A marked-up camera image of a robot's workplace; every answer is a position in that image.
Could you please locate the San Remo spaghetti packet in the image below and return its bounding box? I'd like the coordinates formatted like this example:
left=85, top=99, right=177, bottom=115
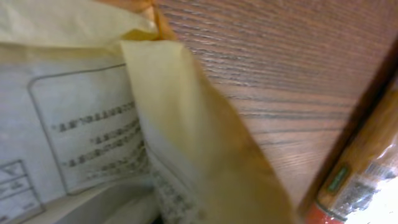
left=305, top=80, right=397, bottom=224

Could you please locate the white chips bag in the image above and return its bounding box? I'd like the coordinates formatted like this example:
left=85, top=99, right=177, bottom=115
left=1, top=0, right=300, bottom=223

